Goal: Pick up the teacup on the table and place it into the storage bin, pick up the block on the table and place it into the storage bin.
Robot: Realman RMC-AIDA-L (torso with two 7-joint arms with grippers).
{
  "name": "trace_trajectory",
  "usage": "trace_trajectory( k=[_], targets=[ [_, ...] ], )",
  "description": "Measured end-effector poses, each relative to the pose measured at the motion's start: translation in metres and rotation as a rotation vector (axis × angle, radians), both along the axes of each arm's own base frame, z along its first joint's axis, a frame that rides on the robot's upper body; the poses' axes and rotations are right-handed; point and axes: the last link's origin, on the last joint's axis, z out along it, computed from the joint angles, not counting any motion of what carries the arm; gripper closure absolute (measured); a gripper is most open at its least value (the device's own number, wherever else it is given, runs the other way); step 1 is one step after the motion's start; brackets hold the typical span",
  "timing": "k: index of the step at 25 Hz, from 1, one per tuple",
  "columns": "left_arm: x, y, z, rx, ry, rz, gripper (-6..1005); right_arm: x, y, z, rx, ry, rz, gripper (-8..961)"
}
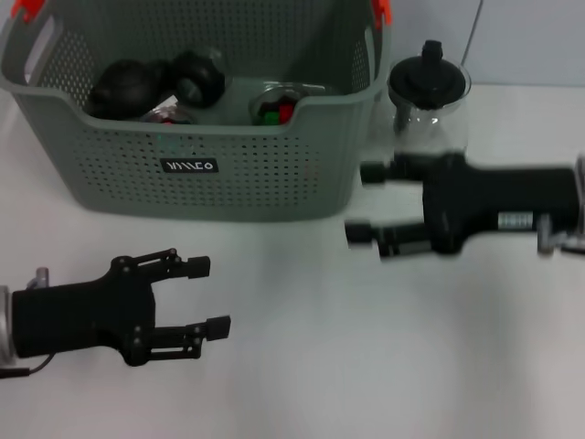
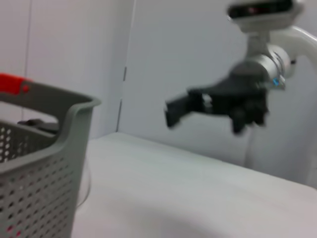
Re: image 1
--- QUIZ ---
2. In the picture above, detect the grey perforated storage bin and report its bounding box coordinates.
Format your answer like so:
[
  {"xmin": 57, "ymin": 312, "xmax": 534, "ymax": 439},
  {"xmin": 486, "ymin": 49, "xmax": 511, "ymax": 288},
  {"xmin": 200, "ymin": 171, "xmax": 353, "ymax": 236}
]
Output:
[{"xmin": 0, "ymin": 0, "xmax": 394, "ymax": 224}]

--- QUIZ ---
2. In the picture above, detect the glass teacup black sleeve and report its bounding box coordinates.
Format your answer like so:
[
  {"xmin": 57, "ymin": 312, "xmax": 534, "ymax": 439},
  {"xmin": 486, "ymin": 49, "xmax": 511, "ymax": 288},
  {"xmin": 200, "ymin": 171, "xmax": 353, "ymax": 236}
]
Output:
[
  {"xmin": 140, "ymin": 98, "xmax": 198, "ymax": 126},
  {"xmin": 249, "ymin": 84, "xmax": 308, "ymax": 128},
  {"xmin": 167, "ymin": 48, "xmax": 228, "ymax": 111}
]

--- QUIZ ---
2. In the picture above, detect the right gripper cable silver plug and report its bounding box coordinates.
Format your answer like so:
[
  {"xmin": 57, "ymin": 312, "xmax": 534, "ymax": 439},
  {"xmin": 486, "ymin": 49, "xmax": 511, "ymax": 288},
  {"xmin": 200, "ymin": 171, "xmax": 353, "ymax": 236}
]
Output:
[{"xmin": 535, "ymin": 213, "xmax": 585, "ymax": 258}]

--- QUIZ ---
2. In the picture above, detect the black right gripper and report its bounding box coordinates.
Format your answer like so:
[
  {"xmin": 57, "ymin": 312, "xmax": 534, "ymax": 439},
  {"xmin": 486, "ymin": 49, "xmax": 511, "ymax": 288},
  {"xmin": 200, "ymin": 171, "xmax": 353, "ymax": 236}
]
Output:
[{"xmin": 345, "ymin": 152, "xmax": 580, "ymax": 262}]

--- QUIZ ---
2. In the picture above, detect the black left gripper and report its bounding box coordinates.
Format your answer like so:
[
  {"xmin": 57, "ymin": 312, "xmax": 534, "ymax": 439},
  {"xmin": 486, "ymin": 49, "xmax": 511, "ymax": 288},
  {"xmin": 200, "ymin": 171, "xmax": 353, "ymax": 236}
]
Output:
[{"xmin": 11, "ymin": 248, "xmax": 233, "ymax": 368}]

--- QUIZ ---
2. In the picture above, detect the glass teapot black lid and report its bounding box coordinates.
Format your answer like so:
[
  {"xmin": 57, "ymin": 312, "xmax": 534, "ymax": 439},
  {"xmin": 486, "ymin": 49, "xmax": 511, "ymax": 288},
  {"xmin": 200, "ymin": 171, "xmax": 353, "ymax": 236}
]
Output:
[{"xmin": 386, "ymin": 39, "xmax": 471, "ymax": 159}]

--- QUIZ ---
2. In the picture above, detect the dark clay teapot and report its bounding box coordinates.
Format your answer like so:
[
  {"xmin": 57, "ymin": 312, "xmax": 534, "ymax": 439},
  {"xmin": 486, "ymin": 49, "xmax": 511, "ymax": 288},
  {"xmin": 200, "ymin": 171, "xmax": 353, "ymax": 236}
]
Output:
[{"xmin": 89, "ymin": 59, "xmax": 170, "ymax": 123}]

